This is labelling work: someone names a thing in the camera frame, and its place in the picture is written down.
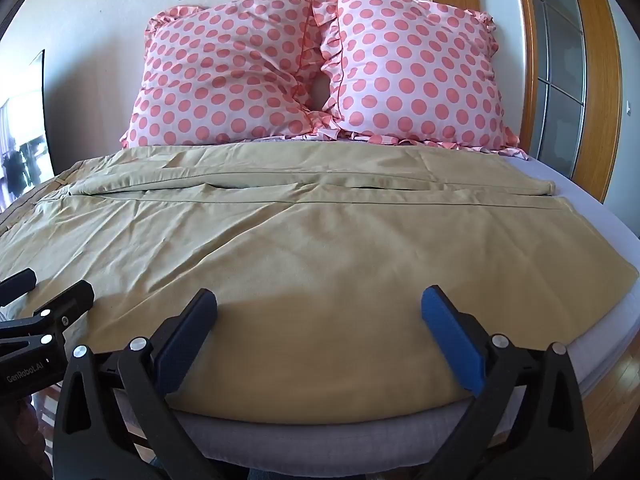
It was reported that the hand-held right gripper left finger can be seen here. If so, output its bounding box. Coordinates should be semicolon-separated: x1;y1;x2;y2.
52;288;219;480

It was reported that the bed with lavender sheet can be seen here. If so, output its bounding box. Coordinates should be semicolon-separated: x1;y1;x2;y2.
0;153;640;480

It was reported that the pink polka dot pillow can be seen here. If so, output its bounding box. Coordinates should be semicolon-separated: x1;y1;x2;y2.
119;0;346;150
303;0;524;155

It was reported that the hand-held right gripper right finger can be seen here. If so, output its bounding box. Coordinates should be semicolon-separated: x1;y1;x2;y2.
421;285;594;480

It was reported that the tan bed sheet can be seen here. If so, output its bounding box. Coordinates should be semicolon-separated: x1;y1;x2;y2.
0;142;640;415

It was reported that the wooden framed glass door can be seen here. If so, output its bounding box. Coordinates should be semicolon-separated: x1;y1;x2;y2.
426;0;626;201

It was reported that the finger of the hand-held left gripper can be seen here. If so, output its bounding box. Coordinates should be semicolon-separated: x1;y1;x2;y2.
0;268;38;308
14;280;96;361

